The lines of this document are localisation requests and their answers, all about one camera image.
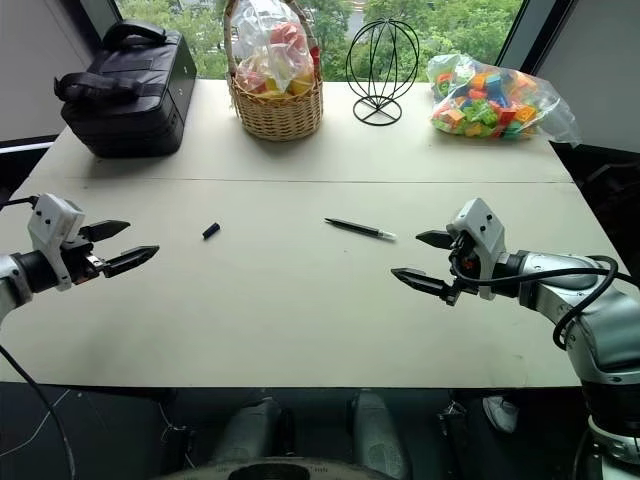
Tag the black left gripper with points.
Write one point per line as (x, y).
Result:
(80, 260)

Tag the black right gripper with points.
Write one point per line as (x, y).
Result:
(462, 265)

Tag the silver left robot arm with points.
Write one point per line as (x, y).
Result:
(20, 280)

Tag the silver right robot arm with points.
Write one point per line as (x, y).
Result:
(600, 320)

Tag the black pen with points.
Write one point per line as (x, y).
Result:
(357, 228)

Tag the black pen cap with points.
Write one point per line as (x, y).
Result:
(211, 230)

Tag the black fabric carry bag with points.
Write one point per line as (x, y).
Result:
(130, 100)

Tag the large plastic bag of blocks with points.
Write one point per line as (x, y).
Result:
(490, 105)

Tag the white shoe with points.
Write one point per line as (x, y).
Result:
(501, 414)

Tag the woven wicker basket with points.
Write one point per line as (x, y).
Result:
(280, 107)

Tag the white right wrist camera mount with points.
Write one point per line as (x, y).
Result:
(482, 220)

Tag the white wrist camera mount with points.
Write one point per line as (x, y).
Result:
(482, 220)
(50, 220)

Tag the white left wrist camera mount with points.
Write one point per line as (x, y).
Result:
(50, 220)

